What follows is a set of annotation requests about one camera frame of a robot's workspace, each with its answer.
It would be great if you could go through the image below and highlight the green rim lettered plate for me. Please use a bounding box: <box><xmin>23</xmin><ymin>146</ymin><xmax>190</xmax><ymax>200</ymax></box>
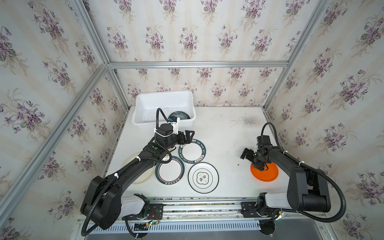
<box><xmin>178</xmin><ymin>139</ymin><xmax>207</xmax><ymax>164</ymax></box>

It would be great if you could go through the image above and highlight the orange plastic plate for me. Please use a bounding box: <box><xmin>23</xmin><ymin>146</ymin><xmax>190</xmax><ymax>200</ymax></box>
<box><xmin>250</xmin><ymin>163</ymin><xmax>279</xmax><ymax>182</ymax></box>

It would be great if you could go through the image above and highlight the teal blue floral plate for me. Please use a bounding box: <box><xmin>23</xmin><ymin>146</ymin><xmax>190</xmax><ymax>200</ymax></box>
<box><xmin>168</xmin><ymin>111</ymin><xmax>191</xmax><ymax>121</ymax></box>

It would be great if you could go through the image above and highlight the white plate black outline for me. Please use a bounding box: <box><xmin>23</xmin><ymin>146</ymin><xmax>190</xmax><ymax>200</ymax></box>
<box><xmin>188</xmin><ymin>163</ymin><xmax>220</xmax><ymax>194</ymax></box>

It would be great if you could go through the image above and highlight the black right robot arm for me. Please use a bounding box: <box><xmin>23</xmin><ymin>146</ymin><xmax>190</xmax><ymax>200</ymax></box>
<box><xmin>240</xmin><ymin>135</ymin><xmax>331</xmax><ymax>217</ymax></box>

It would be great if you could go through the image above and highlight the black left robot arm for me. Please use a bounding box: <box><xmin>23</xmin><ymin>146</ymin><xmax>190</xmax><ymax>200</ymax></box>
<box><xmin>80</xmin><ymin>123</ymin><xmax>195</xmax><ymax>237</ymax></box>

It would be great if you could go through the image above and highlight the white plastic bin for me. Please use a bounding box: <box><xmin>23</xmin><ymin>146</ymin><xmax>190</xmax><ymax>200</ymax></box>
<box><xmin>132</xmin><ymin>91</ymin><xmax>196</xmax><ymax>131</ymax></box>

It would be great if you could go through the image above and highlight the green red rimmed plate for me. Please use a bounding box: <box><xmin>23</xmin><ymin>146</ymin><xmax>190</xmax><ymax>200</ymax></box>
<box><xmin>155</xmin><ymin>156</ymin><xmax>185</xmax><ymax>185</ymax></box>

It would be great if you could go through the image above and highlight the large cream plate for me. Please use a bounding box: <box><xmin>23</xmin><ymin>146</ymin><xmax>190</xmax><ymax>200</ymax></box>
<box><xmin>123</xmin><ymin>153</ymin><xmax>156</xmax><ymax>185</ymax></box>

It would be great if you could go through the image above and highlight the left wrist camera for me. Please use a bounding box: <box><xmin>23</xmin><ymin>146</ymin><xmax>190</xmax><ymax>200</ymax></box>
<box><xmin>169</xmin><ymin>117</ymin><xmax>181</xmax><ymax>135</ymax></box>

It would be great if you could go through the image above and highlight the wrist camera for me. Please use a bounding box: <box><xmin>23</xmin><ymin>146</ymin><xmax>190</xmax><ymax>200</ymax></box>
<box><xmin>257</xmin><ymin>135</ymin><xmax>272</xmax><ymax>149</ymax></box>
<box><xmin>169</xmin><ymin>117</ymin><xmax>181</xmax><ymax>135</ymax></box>

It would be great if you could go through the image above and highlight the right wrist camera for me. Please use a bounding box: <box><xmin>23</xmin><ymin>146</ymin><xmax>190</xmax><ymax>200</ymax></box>
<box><xmin>257</xmin><ymin>135</ymin><xmax>272</xmax><ymax>149</ymax></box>

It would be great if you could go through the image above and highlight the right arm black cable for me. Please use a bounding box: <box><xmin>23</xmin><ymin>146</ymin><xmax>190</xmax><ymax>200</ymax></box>
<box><xmin>260</xmin><ymin>122</ymin><xmax>347</xmax><ymax>223</ymax></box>

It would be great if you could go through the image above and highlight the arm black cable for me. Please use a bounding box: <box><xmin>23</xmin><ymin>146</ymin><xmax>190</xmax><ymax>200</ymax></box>
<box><xmin>80</xmin><ymin>107</ymin><xmax>173</xmax><ymax>237</ymax></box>
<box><xmin>260</xmin><ymin>122</ymin><xmax>347</xmax><ymax>223</ymax></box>

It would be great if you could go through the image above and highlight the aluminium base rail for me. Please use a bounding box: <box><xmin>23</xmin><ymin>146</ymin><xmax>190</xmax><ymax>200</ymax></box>
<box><xmin>76</xmin><ymin>196</ymin><xmax>326</xmax><ymax>224</ymax></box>

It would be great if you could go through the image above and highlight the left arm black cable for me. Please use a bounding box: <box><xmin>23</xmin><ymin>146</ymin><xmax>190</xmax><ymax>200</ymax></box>
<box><xmin>80</xmin><ymin>107</ymin><xmax>173</xmax><ymax>237</ymax></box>

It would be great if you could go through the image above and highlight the aluminium frame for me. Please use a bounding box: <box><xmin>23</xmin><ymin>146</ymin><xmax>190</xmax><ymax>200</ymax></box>
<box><xmin>1</xmin><ymin>1</ymin><xmax>319</xmax><ymax>224</ymax></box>

